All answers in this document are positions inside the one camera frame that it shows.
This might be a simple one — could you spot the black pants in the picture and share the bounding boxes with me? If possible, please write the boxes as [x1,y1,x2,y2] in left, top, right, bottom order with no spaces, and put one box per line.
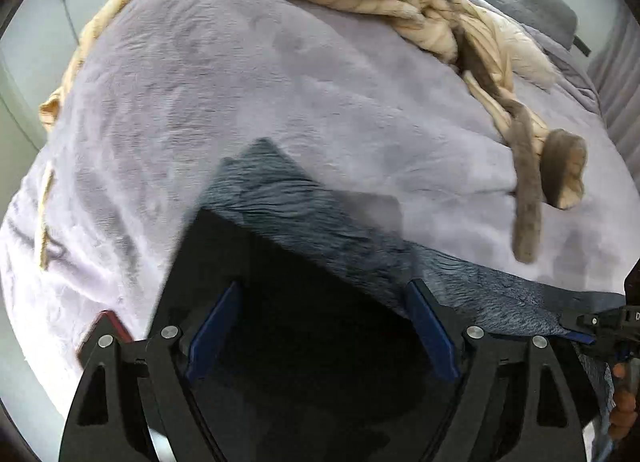
[144,206,601,462]

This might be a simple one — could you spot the red phone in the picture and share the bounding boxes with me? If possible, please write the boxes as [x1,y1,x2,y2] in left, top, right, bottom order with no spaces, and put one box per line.
[77,310,134,368]

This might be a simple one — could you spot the lavender plush bedspread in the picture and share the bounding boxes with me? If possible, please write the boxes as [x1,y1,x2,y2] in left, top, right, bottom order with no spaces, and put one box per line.
[1,0,639,412]

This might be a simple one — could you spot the cream striped brown-trimmed blanket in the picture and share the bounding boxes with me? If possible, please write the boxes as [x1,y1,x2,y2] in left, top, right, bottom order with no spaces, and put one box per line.
[39,0,587,264]

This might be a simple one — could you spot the grey pillow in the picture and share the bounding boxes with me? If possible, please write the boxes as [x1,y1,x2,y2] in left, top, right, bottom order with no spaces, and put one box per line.
[469,0,600,113]

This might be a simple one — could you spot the person's right hand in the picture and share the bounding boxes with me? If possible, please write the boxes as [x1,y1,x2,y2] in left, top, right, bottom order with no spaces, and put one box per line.
[608,359,639,442]

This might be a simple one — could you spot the grey curtain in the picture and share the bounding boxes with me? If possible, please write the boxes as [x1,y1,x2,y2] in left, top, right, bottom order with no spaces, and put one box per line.
[588,5,640,187]

